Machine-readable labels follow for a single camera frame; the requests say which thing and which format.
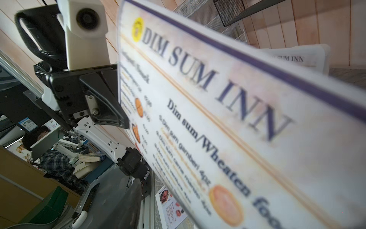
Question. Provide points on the white menu holder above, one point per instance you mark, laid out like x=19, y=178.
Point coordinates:
x=315, y=57

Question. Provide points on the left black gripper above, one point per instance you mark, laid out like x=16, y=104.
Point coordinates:
x=76, y=94

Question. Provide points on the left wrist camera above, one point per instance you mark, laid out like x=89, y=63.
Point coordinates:
x=85, y=28

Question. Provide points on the white wire wall shelf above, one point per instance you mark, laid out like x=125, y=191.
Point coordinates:
x=206, y=14

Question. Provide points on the seated person in background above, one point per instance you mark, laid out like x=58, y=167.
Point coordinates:
x=54, y=162

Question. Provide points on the pink special menu sheet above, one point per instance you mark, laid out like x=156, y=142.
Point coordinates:
x=171, y=213

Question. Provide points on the black mesh wall basket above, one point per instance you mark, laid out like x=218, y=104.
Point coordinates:
x=232, y=11

